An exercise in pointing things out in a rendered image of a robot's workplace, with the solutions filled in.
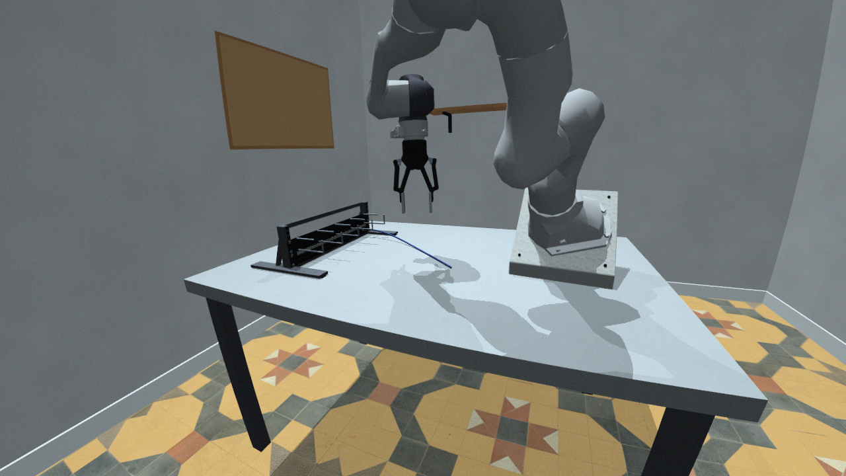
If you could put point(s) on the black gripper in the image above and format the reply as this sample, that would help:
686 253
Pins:
415 157

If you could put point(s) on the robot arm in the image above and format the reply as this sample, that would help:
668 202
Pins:
532 44

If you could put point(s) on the black patch panel rack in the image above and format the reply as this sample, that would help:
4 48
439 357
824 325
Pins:
292 252

